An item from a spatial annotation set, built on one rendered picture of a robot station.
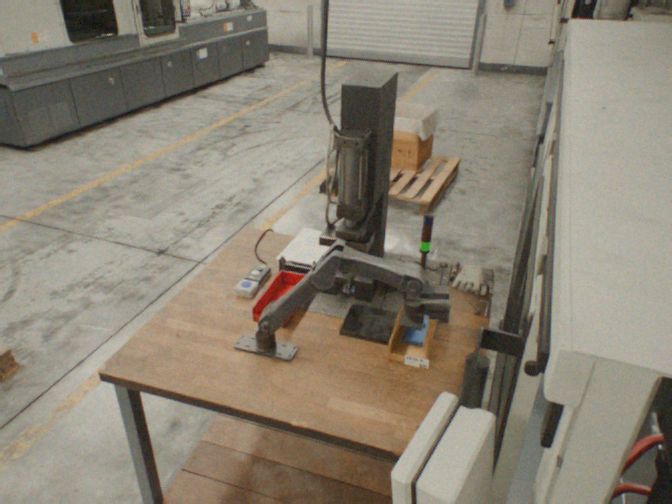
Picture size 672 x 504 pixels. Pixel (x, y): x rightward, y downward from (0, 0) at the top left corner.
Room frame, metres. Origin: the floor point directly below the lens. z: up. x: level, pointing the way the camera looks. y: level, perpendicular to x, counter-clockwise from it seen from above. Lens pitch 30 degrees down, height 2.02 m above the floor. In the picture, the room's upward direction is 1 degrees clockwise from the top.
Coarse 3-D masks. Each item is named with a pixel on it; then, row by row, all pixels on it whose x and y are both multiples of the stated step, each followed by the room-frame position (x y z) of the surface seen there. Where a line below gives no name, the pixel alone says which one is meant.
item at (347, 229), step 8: (368, 216) 1.68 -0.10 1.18; (344, 224) 1.61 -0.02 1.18; (352, 224) 1.59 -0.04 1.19; (360, 224) 1.61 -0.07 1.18; (328, 232) 1.62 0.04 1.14; (336, 232) 1.56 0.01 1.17; (344, 232) 1.55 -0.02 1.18; (352, 232) 1.55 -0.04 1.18; (360, 232) 1.58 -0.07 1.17; (368, 232) 1.63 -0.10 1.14; (320, 240) 1.59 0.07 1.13; (328, 240) 1.58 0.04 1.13; (352, 240) 1.57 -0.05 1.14; (360, 240) 1.56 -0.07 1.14; (368, 240) 1.57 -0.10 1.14; (352, 248) 1.55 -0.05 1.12; (360, 248) 1.54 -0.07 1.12; (368, 248) 1.55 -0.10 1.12
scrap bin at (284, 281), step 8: (280, 272) 1.63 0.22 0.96; (288, 272) 1.63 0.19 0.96; (280, 280) 1.62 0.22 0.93; (288, 280) 1.63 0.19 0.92; (296, 280) 1.62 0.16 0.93; (272, 288) 1.55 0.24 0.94; (280, 288) 1.60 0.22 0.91; (288, 288) 1.60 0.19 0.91; (264, 296) 1.49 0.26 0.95; (272, 296) 1.55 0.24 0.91; (280, 296) 1.55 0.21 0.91; (256, 304) 1.43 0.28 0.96; (264, 304) 1.49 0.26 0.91; (256, 312) 1.42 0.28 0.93; (256, 320) 1.40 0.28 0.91; (288, 320) 1.40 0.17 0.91
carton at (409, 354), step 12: (396, 324) 1.32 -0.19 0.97; (432, 324) 1.41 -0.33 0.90; (396, 336) 1.33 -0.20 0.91; (432, 336) 1.29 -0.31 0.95; (396, 348) 1.28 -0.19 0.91; (408, 348) 1.28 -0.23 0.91; (420, 348) 1.28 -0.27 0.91; (396, 360) 1.22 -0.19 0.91; (408, 360) 1.21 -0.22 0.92; (420, 360) 1.20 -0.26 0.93
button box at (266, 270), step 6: (270, 228) 2.11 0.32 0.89; (258, 240) 1.96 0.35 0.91; (258, 258) 1.81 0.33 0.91; (252, 270) 1.68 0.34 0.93; (264, 270) 1.68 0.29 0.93; (270, 270) 1.70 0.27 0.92; (246, 276) 1.64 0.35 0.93; (252, 276) 1.64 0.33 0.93; (258, 276) 1.64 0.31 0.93; (264, 276) 1.65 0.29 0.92; (258, 282) 1.61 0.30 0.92
